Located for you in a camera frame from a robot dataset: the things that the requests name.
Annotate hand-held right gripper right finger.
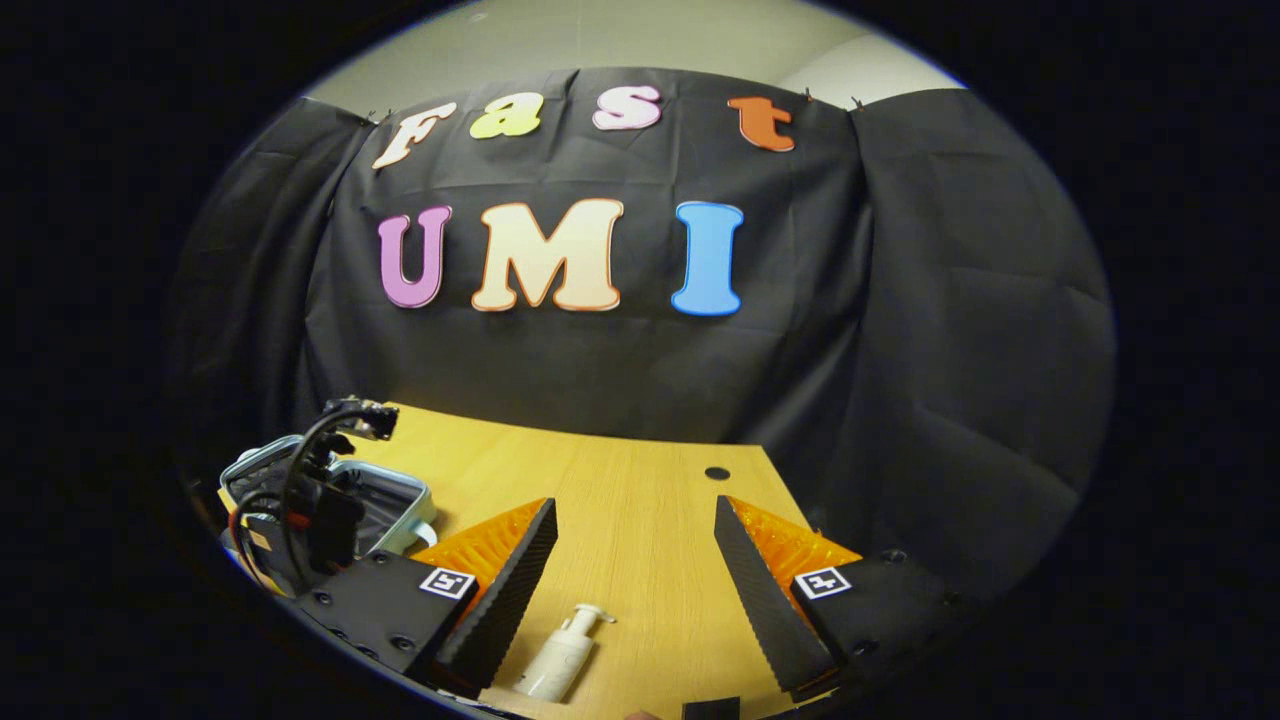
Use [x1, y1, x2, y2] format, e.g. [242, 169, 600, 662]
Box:
[714, 495, 986, 703]

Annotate black backdrop cloth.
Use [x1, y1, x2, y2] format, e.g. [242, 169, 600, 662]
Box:
[170, 68, 1116, 601]

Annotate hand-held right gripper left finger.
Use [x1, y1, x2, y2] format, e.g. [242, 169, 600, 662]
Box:
[297, 497, 559, 701]

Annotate white pump bottle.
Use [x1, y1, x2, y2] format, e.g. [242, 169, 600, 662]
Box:
[513, 604, 617, 703]

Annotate light blue suitcase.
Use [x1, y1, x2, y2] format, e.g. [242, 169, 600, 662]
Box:
[218, 434, 439, 593]

